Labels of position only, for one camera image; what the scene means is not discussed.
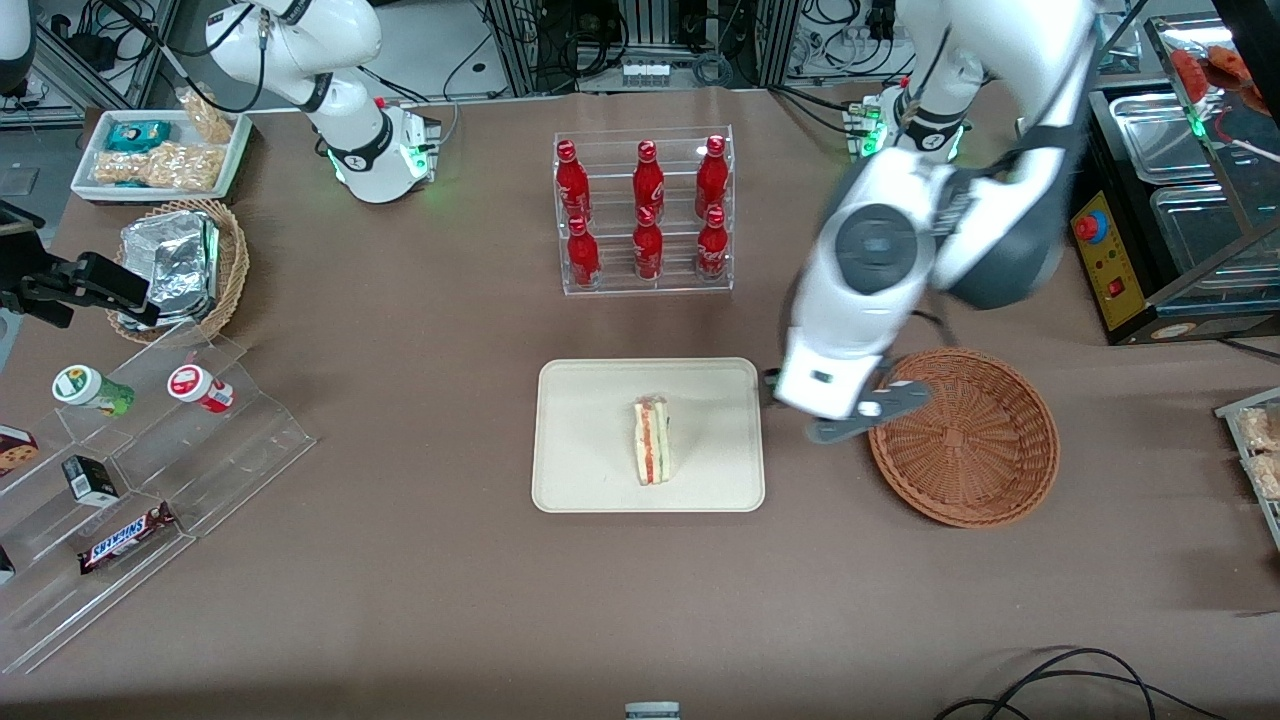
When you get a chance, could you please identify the clear acrylic bottle rack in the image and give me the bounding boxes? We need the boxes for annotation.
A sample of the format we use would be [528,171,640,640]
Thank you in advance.
[552,126,735,297]

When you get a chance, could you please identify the triangle sandwich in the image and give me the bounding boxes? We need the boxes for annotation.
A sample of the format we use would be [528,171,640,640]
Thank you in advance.
[632,395,673,487]

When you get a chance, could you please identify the metal bread rack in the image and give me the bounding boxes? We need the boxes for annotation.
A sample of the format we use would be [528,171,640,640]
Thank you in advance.
[1214,388,1280,553]

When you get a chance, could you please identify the black floor cable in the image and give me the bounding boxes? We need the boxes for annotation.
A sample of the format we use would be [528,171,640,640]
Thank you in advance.
[934,647,1233,720]

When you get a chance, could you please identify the brown cookie box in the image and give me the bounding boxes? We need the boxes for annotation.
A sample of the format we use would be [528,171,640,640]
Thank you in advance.
[0,424,40,480]

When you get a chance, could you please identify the teal snack packet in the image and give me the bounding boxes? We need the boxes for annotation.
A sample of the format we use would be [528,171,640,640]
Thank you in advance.
[104,119,174,154]

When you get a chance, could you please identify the small black carton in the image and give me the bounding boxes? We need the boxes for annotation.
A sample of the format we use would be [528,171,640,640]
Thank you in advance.
[61,454,120,507]

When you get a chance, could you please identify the brown wicker basket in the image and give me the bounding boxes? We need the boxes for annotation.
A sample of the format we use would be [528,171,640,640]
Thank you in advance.
[867,346,1061,529]

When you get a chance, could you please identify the red cola bottle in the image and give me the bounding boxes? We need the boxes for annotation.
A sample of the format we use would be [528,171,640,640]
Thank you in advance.
[566,215,602,290]
[632,206,665,282]
[555,139,592,223]
[695,135,730,216]
[696,205,731,282]
[632,140,667,216]

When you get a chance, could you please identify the black food warmer cabinet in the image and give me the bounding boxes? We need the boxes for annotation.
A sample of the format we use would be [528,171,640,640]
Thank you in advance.
[1085,14,1280,347]

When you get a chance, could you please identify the white rectangular snack tray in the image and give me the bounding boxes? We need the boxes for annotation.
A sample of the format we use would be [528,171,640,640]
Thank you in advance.
[70,108,254,205]

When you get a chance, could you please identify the green lidded cup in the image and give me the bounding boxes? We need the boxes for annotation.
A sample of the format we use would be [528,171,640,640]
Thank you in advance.
[52,364,137,418]

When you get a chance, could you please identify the light wicker basket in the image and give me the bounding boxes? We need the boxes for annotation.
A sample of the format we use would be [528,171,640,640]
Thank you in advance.
[107,197,251,350]

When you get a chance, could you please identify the steel food pan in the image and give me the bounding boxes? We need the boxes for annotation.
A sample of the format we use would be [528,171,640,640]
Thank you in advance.
[1149,184,1280,292]
[1108,92,1217,187]

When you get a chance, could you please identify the cream plastic tray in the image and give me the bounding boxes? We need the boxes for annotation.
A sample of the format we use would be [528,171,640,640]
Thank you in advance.
[531,357,767,514]

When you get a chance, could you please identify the red lidded cup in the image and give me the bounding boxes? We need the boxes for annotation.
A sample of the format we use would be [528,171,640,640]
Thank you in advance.
[166,363,237,415]

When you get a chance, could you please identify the silver foil packages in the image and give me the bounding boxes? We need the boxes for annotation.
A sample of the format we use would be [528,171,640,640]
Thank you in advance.
[118,211,222,332]

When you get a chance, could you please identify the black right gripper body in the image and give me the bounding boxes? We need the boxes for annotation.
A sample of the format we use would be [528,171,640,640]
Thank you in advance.
[0,202,48,296]

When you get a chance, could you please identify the snickers bar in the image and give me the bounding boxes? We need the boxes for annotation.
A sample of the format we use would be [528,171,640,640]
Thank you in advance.
[77,501,180,576]

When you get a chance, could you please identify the clear acrylic stepped stand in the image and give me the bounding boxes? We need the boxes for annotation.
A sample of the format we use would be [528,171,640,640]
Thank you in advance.
[0,319,317,677]

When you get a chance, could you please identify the small clear snack bag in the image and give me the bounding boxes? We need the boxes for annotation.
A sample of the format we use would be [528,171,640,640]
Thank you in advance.
[177,87,237,147]

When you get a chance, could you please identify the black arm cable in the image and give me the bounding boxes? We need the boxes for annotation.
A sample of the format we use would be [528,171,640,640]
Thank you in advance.
[904,304,957,351]

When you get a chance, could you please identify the large clear peanut bag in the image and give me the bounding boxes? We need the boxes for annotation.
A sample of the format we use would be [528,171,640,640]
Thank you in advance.
[94,141,227,192]

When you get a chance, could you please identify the yellow emergency stop box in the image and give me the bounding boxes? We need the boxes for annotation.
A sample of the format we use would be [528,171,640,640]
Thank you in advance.
[1069,184,1162,342]

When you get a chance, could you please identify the red packaged food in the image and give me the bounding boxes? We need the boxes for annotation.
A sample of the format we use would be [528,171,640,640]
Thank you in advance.
[1168,44,1253,99]

